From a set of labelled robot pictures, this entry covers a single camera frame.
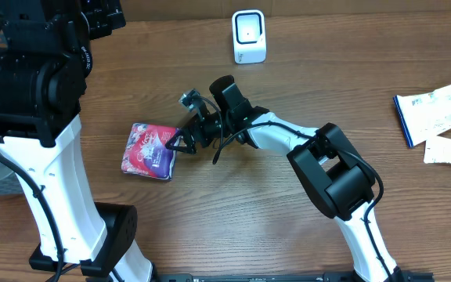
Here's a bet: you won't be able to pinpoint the red purple tissue pack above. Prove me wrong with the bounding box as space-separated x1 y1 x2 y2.
121 123 178 181

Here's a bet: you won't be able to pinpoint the cream snack bag blue edges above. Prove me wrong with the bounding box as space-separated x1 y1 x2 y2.
393 84 451 148

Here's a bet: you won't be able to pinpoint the white tube with gold cap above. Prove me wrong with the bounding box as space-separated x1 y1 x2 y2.
424 136 451 164

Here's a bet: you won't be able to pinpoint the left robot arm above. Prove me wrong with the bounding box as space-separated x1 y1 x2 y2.
0 0 157 282

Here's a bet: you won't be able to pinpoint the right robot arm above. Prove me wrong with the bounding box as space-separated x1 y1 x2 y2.
165 75 402 281

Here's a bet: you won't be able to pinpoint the white barcode scanner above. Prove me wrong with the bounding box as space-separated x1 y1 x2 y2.
232 9 267 64

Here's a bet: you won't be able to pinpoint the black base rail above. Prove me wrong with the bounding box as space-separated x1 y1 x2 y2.
85 271 435 282

